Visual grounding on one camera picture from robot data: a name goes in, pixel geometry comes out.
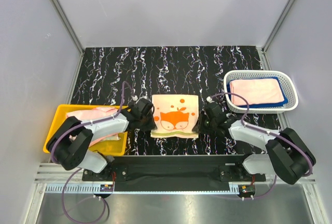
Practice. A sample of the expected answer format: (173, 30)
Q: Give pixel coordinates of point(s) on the white perforated plastic basket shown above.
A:
(286, 84)

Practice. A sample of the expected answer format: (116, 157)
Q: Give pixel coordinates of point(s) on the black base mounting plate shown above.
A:
(179, 173)

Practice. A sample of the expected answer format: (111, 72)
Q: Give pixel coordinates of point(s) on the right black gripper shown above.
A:
(202, 115)

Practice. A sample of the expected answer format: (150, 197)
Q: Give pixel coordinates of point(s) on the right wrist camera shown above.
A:
(209, 99)

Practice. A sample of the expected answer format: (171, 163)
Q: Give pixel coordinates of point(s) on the yellow plastic tray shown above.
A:
(109, 148)

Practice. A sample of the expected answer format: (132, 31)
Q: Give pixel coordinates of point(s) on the orange fox pattern towel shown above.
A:
(175, 115)

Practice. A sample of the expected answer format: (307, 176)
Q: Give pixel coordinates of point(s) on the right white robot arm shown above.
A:
(284, 153)

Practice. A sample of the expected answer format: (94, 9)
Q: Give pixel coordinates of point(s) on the pink folded towel in basket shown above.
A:
(256, 91)

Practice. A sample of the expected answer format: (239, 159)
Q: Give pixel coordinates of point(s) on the blue folded towel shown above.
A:
(284, 97)

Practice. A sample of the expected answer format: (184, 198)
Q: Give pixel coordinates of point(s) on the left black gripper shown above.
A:
(151, 125)

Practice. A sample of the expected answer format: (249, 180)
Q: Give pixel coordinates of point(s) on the pink patterned towel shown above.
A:
(92, 114)

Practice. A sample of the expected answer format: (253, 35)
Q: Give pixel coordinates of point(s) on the slotted white cable duct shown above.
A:
(80, 188)

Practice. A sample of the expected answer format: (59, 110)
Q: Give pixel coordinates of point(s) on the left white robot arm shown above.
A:
(69, 146)

